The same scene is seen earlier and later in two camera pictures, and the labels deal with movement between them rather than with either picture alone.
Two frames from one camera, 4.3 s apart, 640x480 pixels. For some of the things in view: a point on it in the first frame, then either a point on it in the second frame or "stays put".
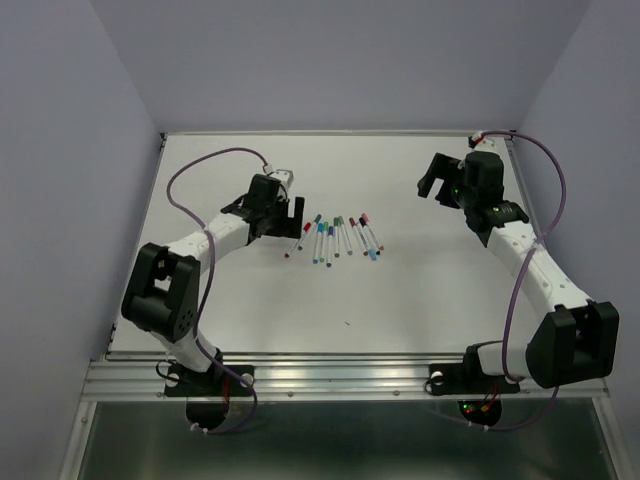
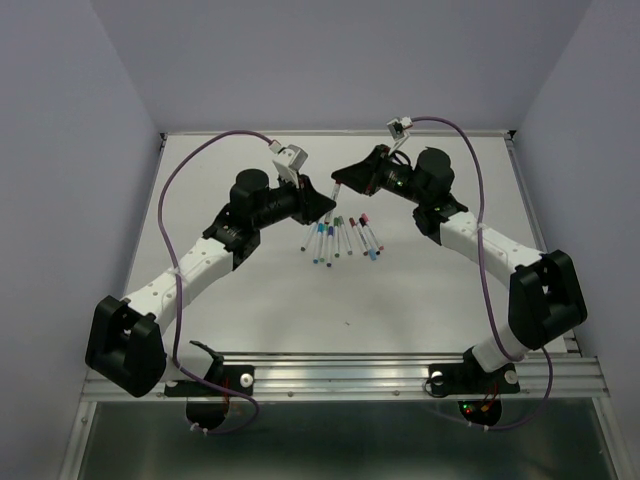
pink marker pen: x=366 y=219 stays put
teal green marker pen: x=324 y=243 stays put
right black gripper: x=438 y=168 -> x=366 y=176
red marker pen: x=306 y=229 -> x=336 y=189
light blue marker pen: x=318 y=246 stays put
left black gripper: x=287 y=227 -> x=311 y=205
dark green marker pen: x=316 y=220 stays put
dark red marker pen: x=353 y=225 stays put
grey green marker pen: x=341 y=222 stays put
